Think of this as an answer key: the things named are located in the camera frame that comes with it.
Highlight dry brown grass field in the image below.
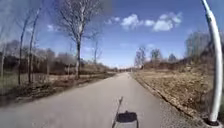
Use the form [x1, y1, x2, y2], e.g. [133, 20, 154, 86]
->
[130, 65, 224, 128]

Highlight thin bare tree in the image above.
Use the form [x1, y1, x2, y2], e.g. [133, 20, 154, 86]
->
[16, 13, 32, 86]
[27, 3, 44, 85]

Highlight distant wood of bare trees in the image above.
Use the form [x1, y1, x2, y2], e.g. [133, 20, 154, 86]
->
[0, 39, 118, 76]

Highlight white lamp pole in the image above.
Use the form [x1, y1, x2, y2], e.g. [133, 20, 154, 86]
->
[200, 0, 224, 127]

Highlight bare trees and bushes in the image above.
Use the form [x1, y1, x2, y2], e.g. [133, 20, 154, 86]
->
[133, 30, 224, 72]

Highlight small bare tree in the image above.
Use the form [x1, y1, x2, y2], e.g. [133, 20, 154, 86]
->
[90, 37, 103, 66]

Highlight tall bare tree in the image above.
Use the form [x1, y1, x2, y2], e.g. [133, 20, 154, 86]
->
[53, 0, 105, 80]

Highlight grey asphalt path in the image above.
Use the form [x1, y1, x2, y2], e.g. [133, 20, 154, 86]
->
[0, 71, 205, 128]

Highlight dry grass verge with leaves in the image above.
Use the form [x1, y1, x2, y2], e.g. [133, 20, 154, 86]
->
[0, 71, 118, 107]

